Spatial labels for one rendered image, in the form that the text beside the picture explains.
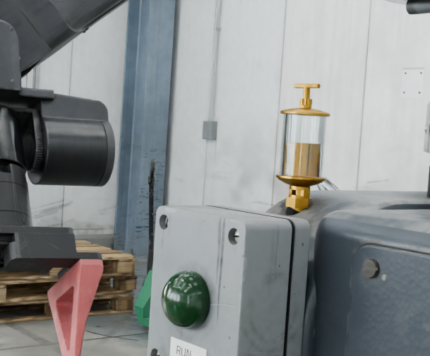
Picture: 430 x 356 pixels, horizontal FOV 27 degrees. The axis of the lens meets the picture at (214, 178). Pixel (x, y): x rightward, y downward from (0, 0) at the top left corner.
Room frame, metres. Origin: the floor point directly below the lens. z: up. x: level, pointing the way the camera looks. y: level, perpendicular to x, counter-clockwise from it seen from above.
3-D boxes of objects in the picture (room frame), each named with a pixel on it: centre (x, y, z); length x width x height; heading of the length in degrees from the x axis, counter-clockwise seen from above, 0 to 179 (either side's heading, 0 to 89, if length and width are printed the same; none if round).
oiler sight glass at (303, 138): (0.51, -0.05, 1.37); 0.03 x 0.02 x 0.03; 39
